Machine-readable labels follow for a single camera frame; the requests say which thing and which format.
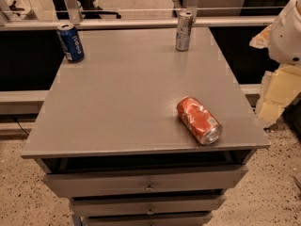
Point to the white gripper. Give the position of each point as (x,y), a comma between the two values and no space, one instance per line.
(286,42)

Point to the silver redbull can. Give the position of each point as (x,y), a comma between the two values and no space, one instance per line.
(184,26)

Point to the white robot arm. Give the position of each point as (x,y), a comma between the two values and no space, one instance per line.
(291,11)

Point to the orange soda can lying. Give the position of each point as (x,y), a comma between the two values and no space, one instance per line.
(199,120)

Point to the blue pepsi can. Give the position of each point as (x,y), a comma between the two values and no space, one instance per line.
(70,42)

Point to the middle grey drawer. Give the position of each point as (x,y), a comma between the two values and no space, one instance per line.
(149,205)

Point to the grey drawer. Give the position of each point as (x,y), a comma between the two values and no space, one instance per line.
(149,205)
(144,181)
(181,219)

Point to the grey drawer cabinet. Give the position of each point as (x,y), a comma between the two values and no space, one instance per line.
(116,110)

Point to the bottom grey drawer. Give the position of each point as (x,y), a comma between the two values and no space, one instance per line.
(181,219)

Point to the top grey drawer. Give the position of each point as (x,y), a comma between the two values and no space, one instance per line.
(144,181)

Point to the grey metal rail frame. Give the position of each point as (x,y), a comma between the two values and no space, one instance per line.
(222,21)

